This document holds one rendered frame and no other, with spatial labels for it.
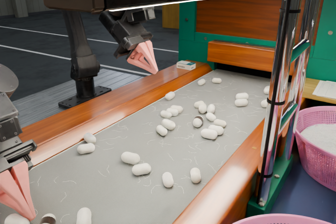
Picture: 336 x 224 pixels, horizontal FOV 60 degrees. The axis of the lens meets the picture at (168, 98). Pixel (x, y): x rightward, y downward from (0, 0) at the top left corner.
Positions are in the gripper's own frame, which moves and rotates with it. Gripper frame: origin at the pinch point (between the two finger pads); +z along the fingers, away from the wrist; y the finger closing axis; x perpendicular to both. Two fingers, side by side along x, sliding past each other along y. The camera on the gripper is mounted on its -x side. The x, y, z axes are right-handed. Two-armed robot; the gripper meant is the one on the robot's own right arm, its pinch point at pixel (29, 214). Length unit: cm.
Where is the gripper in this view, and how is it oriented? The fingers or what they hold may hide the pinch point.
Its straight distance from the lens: 48.8
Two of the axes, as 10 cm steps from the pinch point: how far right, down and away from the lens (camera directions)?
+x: -5.3, 5.5, 6.4
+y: 5.9, -3.1, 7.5
